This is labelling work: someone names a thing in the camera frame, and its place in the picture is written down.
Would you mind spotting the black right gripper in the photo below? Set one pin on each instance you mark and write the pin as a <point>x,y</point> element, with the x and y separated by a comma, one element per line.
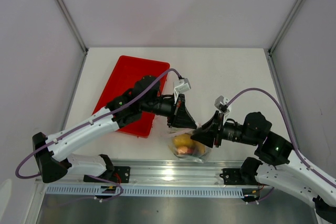
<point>205,134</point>

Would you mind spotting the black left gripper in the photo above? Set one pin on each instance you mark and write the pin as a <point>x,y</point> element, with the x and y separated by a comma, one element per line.
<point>185,119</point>

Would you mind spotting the yellow potato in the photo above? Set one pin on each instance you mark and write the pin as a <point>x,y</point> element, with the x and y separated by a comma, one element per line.
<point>183,140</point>

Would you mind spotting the clear zip top bag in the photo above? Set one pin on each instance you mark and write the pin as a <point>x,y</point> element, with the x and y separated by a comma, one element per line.
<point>169,133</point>

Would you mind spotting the sliced cured ham piece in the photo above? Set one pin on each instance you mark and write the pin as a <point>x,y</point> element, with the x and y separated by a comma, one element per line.
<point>190,151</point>

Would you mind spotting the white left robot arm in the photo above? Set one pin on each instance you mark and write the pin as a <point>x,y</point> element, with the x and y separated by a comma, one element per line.
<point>55,153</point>

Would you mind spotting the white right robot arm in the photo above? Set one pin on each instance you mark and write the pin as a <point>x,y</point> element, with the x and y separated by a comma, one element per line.
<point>275,164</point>

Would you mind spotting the red plastic tray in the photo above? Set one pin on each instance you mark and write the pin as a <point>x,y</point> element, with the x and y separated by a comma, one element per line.
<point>127,71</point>

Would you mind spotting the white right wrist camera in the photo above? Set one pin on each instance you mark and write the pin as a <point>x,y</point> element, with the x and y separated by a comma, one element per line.
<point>221,103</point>

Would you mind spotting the aluminium rail profile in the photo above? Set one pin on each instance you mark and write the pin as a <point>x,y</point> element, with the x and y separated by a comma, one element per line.
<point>168,172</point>

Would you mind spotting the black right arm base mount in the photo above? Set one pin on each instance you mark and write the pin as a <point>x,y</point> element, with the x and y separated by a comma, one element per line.
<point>232,176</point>

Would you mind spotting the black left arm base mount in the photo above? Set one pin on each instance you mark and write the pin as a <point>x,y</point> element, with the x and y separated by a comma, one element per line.
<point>117,174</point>

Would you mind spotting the slotted grey cable duct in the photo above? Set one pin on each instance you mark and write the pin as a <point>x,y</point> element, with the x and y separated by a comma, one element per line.
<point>146,191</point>

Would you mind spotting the right aluminium frame post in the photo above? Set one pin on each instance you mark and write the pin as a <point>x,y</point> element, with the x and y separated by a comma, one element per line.
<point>294,11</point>

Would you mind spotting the aluminium frame post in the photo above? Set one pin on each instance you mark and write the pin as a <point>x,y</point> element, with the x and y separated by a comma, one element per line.
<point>294,11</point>
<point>71,24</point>

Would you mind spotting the left aluminium frame post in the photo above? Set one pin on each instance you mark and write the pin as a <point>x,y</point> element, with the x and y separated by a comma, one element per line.
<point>71,24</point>

